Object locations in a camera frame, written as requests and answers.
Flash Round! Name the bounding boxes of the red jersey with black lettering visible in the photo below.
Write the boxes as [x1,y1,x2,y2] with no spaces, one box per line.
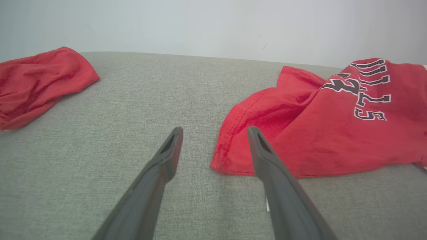
[210,58,427,178]

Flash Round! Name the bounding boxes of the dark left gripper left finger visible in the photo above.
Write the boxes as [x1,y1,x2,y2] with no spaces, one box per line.
[92,126,183,240]

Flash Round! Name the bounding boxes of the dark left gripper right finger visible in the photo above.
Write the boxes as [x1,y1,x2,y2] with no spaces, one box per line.
[248,126,337,240]

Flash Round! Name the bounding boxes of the grey fabric sofa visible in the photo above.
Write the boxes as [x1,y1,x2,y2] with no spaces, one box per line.
[0,51,427,240]

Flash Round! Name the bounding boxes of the red shorts with white trim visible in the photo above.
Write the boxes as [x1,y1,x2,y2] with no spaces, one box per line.
[0,47,100,131]

